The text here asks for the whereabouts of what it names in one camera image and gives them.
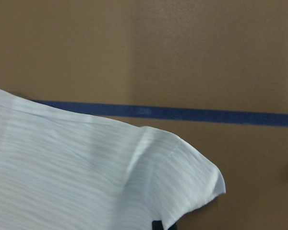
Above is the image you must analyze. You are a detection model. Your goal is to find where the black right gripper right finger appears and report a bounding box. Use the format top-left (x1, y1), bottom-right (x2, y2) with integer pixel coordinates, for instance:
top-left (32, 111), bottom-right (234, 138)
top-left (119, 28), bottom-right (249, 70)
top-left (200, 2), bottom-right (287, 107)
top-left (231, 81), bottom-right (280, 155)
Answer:
top-left (169, 223), bottom-right (178, 230)

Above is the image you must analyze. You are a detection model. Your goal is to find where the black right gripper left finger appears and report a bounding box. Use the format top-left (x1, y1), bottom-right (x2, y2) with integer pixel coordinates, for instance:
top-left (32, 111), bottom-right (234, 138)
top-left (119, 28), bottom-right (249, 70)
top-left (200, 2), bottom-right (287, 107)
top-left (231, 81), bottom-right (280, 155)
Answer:
top-left (152, 220), bottom-right (163, 230)

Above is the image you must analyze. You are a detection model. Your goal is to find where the light blue button shirt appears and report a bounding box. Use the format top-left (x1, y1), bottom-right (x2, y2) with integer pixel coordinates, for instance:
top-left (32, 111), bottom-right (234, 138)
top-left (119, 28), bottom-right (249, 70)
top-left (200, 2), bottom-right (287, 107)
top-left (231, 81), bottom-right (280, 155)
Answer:
top-left (0, 90), bottom-right (226, 230)

